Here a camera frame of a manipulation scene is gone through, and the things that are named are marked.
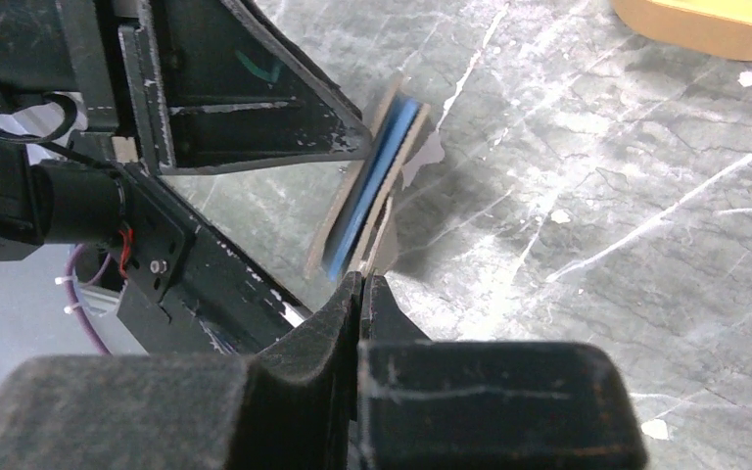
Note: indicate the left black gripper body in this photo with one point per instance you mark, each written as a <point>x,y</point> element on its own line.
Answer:
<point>93,176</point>

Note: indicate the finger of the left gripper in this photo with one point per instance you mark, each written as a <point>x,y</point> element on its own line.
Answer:
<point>217,88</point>
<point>189,288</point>

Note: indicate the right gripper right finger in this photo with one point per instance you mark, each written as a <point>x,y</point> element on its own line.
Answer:
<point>426,404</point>

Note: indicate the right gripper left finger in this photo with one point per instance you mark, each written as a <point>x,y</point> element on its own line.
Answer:
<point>287,407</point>

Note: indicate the beige card holder wallet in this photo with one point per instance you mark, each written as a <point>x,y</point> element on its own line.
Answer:
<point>359,232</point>

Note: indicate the yellow oval tray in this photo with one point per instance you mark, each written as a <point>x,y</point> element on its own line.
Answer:
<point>719,28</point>

